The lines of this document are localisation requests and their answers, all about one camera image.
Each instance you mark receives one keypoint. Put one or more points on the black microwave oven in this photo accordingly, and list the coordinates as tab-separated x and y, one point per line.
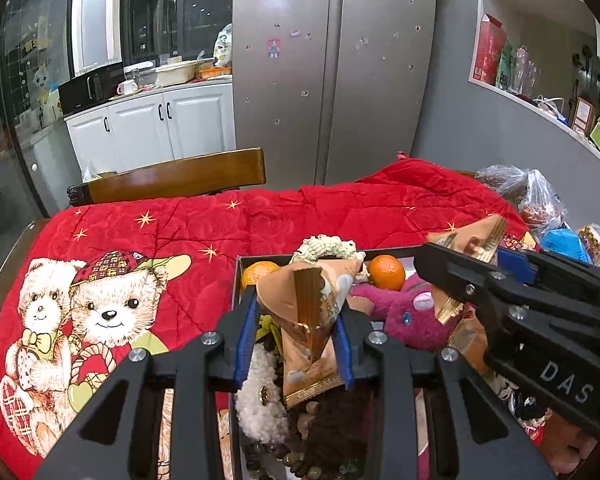
85	90

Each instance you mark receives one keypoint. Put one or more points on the silver double-door refrigerator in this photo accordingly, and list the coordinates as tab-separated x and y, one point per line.
330	85

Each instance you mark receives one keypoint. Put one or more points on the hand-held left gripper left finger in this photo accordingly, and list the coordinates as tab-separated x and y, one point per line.
245	335

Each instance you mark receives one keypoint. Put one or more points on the cartoon figure fridge sticker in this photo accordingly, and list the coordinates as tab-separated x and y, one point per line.
274	47

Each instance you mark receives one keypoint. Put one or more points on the pink plush bear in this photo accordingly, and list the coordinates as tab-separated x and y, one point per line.
410	330

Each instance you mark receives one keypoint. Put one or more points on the mandarin orange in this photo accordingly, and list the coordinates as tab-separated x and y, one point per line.
257	275
386	272

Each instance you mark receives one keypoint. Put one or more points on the white fluffy plush toy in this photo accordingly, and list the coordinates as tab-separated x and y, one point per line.
260	420

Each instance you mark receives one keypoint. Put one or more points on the green box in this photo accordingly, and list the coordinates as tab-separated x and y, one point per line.
505	67

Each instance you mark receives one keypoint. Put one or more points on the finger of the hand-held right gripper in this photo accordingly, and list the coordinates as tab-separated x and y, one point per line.
517	262
460	275

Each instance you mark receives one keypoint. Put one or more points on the clear glass vase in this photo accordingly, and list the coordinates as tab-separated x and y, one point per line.
524	72

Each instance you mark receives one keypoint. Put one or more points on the glass sliding door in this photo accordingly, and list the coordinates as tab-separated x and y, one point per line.
25	85

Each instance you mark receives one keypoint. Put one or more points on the white kitchen cabinet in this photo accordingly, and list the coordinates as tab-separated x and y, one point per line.
195	120

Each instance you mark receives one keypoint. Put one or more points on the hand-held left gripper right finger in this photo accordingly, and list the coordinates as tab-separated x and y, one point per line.
342	355

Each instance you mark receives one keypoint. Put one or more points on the white mug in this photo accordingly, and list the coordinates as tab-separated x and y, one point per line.
126	88

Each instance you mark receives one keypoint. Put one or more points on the red bear-print blanket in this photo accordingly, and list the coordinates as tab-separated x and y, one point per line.
180	240

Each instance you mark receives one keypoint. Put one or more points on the black cardboard box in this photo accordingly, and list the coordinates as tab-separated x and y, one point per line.
236	280

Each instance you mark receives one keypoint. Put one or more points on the brown curly plush toy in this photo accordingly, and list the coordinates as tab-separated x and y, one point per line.
335	425

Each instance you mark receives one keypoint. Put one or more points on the printed plastic bag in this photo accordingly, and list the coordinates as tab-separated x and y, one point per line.
223	47

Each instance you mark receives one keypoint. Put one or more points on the blue plastic packet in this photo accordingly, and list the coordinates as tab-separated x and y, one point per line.
565	245

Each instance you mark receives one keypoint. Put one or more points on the dark glass window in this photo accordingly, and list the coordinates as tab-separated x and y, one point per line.
180	10

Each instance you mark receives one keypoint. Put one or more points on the orange food packet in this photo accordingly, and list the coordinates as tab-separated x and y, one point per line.
215	73

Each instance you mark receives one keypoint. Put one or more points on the cream plastic basin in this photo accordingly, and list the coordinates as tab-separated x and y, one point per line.
175	74

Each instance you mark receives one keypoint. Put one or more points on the red gift box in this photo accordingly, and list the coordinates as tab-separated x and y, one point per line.
487	50

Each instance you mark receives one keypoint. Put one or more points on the clear bag of dark food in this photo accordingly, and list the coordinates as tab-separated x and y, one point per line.
535	200

